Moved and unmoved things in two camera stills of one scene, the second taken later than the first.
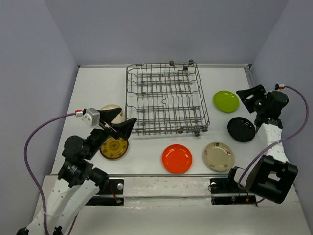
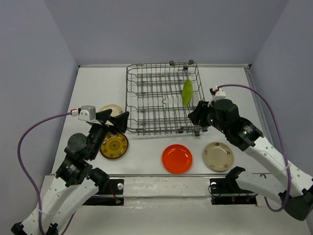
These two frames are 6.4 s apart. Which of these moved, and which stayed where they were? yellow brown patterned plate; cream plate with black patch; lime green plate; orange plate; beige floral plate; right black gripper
Moved: right black gripper; lime green plate
Stayed: orange plate; yellow brown patterned plate; cream plate with black patch; beige floral plate
